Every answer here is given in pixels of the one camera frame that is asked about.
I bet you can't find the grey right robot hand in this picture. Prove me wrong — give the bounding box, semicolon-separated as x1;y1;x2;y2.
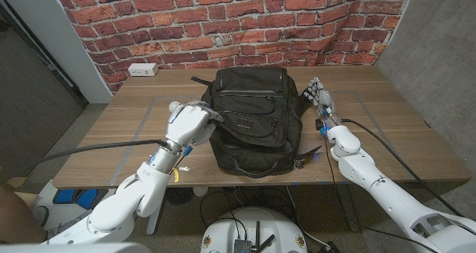
303;77;341;129

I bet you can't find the blue item on floor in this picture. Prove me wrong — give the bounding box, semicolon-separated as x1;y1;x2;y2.
53;188;109;211

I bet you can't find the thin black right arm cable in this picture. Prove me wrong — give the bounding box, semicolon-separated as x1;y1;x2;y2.
323;135;440;253

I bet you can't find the white power outlet box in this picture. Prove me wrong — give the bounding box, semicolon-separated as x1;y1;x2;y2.
127;63;159;77

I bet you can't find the cardboard box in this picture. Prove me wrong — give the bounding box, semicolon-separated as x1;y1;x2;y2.
5;176;29;189

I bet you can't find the red brick printed backdrop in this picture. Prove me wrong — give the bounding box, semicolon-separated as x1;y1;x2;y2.
51;0;417;94

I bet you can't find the black backpack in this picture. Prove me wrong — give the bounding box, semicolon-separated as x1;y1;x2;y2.
190;65;323;179

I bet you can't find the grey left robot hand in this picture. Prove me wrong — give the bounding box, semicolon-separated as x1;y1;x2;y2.
164;100;225;150

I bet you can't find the white table leg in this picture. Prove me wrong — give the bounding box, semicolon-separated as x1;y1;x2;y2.
146;193;167;236

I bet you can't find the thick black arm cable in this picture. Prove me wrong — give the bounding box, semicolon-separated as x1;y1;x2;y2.
341;118;464;217
36;138;170;164

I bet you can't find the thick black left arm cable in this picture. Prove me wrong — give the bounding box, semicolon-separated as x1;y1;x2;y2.
36;138;170;164

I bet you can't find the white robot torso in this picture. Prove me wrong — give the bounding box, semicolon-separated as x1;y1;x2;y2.
200;207;309;253

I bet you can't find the grey table leg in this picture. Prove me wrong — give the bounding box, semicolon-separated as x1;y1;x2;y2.
336;184;361;232

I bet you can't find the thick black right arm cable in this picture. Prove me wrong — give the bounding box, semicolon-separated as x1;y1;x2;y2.
341;118;464;217

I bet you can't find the black floor cable loop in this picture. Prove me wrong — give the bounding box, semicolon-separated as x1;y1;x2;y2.
199;188;298;231

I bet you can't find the black antenna device on torso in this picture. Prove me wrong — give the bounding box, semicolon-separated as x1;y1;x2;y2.
233;220;276;253

